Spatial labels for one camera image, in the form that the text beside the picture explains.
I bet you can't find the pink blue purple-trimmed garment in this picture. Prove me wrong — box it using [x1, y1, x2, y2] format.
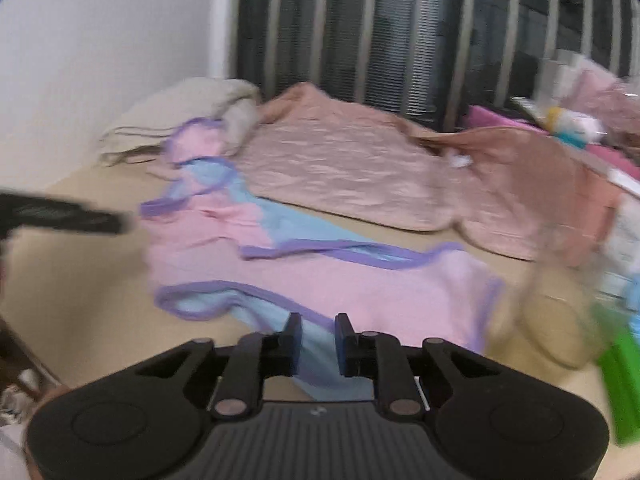
[139, 117, 507, 402]

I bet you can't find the green plastic object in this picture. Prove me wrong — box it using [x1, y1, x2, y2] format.
[597, 305, 640, 447]

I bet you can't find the white plush alpaca toy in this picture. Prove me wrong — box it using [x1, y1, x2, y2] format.
[542, 105, 609, 149]

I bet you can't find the pink fabric pouch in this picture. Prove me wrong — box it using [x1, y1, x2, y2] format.
[575, 67, 622, 107]

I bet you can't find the clear plastic packet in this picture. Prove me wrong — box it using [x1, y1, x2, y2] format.
[510, 95, 552, 127]

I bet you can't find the pink quilted blanket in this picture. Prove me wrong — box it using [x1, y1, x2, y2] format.
[234, 82, 622, 267]

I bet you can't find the pink translucent bag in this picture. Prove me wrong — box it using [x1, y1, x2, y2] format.
[595, 80, 640, 147]

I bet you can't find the flat pink box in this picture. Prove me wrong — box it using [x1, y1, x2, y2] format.
[467, 105, 547, 134]

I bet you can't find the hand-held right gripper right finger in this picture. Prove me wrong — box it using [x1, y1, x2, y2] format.
[333, 312, 501, 421]

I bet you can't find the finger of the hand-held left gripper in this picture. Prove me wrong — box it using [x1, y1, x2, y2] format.
[0, 192, 134, 241]

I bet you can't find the metal window grille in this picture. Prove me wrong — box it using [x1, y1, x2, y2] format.
[215, 0, 640, 132]

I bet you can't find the white cardboard box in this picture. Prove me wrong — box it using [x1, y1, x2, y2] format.
[542, 59, 577, 97]
[554, 49, 599, 78]

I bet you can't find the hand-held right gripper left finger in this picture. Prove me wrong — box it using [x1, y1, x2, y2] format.
[134, 312, 303, 421]

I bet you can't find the clear glass jar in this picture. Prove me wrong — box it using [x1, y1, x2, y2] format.
[514, 240, 619, 369]

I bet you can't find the beige knitted fringed blanket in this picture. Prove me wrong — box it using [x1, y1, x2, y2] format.
[97, 77, 262, 169]

